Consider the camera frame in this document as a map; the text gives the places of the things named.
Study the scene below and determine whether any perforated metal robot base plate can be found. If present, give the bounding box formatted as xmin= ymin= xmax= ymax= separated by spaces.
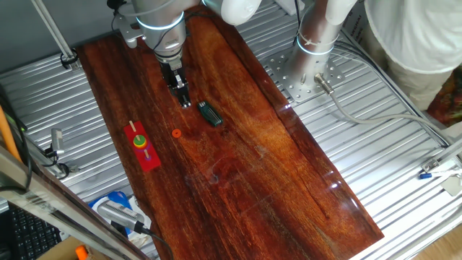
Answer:
xmin=265 ymin=46 xmax=346 ymax=104

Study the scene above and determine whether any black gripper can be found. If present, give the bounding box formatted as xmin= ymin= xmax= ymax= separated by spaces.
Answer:
xmin=160 ymin=57 xmax=193 ymax=109

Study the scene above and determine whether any small metal bracket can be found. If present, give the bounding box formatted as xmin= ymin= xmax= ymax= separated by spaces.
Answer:
xmin=421 ymin=158 xmax=440 ymax=173

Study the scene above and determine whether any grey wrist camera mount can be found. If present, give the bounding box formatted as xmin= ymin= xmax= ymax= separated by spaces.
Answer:
xmin=106 ymin=0 xmax=146 ymax=50

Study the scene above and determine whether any metal frame bar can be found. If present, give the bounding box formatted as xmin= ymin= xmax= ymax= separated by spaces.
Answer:
xmin=0 ymin=144 xmax=149 ymax=260

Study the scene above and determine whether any person in white shirt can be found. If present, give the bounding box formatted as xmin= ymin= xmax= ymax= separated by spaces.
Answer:
xmin=360 ymin=0 xmax=462 ymax=111

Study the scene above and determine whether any brown cardboard box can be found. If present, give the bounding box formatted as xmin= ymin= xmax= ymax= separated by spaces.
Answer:
xmin=38 ymin=236 xmax=109 ymax=260

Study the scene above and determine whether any red Hanoi base with pegs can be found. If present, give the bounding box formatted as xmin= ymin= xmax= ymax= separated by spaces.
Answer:
xmin=123 ymin=120 xmax=162 ymax=173

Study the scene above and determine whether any dark red wooden board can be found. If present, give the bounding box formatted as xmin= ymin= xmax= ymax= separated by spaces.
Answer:
xmin=75 ymin=6 xmax=385 ymax=260

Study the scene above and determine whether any slanted aluminium pole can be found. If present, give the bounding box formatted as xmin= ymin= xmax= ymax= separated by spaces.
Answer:
xmin=30 ymin=0 xmax=82 ymax=72

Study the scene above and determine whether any silver ribbed camera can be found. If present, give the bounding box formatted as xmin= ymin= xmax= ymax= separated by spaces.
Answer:
xmin=97 ymin=200 xmax=146 ymax=234

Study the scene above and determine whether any orange pole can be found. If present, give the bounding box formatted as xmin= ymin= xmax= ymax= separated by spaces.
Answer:
xmin=0 ymin=106 xmax=22 ymax=163

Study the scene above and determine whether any thick grey cable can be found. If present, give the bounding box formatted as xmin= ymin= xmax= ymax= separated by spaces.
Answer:
xmin=313 ymin=73 xmax=462 ymax=144

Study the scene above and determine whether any colourful patterned cloth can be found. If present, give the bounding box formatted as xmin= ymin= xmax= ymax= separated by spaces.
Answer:
xmin=427 ymin=64 xmax=462 ymax=127

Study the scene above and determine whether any white printed box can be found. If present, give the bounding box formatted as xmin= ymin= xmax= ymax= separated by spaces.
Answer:
xmin=341 ymin=3 xmax=372 ymax=45

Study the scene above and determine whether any green folding hex key set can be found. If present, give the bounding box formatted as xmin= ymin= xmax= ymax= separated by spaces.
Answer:
xmin=196 ymin=100 xmax=224 ymax=128

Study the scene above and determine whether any small silver camera on mount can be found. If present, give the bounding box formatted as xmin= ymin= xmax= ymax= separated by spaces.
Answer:
xmin=43 ymin=128 xmax=66 ymax=158

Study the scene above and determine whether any white power strip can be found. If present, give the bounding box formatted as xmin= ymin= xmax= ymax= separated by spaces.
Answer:
xmin=274 ymin=0 xmax=306 ymax=16

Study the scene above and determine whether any black keyboard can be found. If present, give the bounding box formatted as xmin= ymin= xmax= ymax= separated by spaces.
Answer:
xmin=6 ymin=204 xmax=63 ymax=260

